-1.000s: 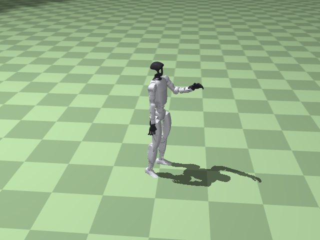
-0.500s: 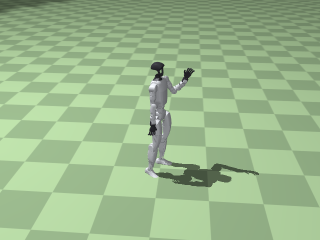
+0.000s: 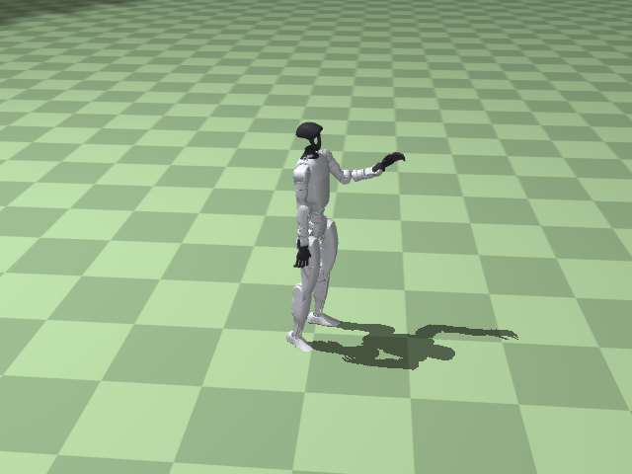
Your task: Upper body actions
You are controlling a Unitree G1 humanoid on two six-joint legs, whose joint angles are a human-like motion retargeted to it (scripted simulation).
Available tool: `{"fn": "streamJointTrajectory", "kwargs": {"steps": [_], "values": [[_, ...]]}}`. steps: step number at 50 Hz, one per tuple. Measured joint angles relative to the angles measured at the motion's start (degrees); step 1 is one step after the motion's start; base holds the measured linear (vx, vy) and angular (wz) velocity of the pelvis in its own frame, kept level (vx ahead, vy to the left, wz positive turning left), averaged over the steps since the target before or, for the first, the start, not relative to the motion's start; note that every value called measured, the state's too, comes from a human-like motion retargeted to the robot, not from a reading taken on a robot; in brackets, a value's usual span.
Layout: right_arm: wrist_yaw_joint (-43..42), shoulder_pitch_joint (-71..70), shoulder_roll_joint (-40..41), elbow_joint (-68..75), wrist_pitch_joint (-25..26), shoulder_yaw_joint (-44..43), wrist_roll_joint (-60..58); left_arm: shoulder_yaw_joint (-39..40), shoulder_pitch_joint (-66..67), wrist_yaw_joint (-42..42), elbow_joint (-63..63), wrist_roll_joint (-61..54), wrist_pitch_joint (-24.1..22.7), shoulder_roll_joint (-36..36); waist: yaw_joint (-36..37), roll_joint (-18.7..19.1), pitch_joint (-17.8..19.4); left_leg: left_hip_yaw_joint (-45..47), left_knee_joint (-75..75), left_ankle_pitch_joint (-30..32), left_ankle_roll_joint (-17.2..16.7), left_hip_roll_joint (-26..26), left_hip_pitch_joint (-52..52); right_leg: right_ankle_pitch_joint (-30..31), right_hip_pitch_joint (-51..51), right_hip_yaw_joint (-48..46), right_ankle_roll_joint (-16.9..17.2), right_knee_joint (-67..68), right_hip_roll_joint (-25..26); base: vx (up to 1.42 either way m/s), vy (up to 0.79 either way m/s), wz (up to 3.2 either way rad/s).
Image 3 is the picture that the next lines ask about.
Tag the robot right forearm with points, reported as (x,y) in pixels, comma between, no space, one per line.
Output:
(303,225)

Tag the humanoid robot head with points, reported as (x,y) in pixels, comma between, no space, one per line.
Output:
(310,130)

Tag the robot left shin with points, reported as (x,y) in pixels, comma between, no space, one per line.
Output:
(320,293)

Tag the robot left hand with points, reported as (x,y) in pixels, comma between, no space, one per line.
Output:
(388,160)

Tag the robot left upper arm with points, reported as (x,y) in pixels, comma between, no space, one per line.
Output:
(343,176)

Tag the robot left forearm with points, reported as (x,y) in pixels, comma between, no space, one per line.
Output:
(366,173)

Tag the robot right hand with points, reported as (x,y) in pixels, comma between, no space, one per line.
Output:
(302,255)

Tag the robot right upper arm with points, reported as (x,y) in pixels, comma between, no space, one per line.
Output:
(301,176)

